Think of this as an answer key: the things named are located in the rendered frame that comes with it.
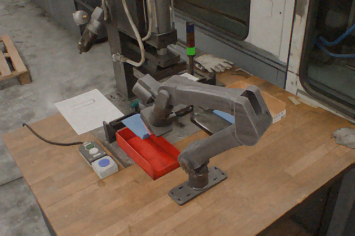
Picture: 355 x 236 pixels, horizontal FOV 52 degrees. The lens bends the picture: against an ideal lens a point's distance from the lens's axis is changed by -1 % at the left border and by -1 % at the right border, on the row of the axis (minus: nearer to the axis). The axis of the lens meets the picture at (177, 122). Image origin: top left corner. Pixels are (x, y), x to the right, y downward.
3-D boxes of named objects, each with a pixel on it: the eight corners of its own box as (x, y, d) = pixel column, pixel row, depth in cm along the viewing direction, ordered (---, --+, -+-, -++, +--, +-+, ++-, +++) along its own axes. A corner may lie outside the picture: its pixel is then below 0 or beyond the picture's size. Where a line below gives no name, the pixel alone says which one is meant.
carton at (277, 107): (263, 131, 141) (264, 114, 137) (219, 104, 158) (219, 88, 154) (284, 118, 147) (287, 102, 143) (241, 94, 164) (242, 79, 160)
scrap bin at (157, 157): (153, 180, 121) (152, 167, 118) (117, 144, 138) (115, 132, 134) (182, 165, 127) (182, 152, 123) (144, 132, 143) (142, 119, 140)
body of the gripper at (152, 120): (156, 106, 119) (161, 93, 113) (172, 131, 116) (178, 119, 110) (138, 113, 116) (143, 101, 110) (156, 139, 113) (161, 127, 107)
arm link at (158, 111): (144, 108, 110) (148, 96, 104) (156, 98, 113) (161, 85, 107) (161, 123, 109) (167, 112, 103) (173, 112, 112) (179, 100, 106)
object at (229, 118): (239, 128, 139) (240, 122, 137) (212, 112, 149) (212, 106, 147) (252, 121, 142) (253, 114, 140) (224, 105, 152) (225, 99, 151)
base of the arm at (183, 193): (165, 175, 111) (178, 188, 107) (214, 148, 121) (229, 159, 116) (167, 194, 116) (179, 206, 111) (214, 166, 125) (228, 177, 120)
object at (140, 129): (144, 142, 121) (143, 134, 119) (121, 121, 131) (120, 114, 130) (162, 133, 124) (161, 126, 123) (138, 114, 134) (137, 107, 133)
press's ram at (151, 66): (150, 92, 133) (141, 13, 116) (116, 68, 151) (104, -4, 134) (188, 77, 142) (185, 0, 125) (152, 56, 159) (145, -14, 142)
